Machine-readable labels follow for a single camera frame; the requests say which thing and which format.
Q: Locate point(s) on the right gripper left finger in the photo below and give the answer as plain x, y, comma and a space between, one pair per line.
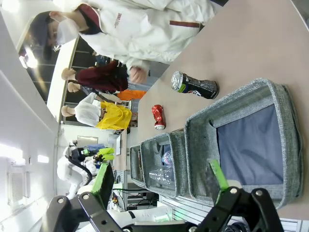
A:
106, 183

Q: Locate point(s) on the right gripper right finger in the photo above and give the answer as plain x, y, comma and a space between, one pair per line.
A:
222, 181

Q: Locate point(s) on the red crushed can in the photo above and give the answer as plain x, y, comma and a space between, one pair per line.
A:
158, 114

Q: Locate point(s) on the black crushed drink can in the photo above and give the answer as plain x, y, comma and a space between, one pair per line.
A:
200, 88

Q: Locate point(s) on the person's right forearm white sleeve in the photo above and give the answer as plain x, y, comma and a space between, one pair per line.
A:
135, 61

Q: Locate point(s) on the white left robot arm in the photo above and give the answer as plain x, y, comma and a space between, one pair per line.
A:
72, 174

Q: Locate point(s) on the grey fabric basket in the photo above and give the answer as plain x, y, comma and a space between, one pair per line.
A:
200, 135
134, 166
178, 157

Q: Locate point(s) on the person's right hand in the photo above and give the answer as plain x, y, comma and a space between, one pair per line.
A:
137, 75

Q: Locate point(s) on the white slotted side panel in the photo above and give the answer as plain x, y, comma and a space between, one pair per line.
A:
190, 204

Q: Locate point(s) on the labelled clear plastic bottle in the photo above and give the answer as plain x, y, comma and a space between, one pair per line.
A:
167, 158

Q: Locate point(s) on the ceiling light panel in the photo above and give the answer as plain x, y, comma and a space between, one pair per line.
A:
43, 158
8, 150

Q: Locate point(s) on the mannequin in white yellow clothes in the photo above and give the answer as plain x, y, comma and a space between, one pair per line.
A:
113, 116

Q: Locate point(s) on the ceiling air conditioner unit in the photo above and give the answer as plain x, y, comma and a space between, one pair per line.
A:
17, 186

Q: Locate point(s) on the mannequin with orange garment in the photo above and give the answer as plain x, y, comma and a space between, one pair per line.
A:
131, 95

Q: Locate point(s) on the person in white jacket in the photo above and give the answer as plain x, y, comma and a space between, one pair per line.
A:
135, 31

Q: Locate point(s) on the white face mask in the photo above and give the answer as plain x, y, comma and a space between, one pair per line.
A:
65, 31

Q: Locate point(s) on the dark cap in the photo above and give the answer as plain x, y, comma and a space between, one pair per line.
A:
39, 29

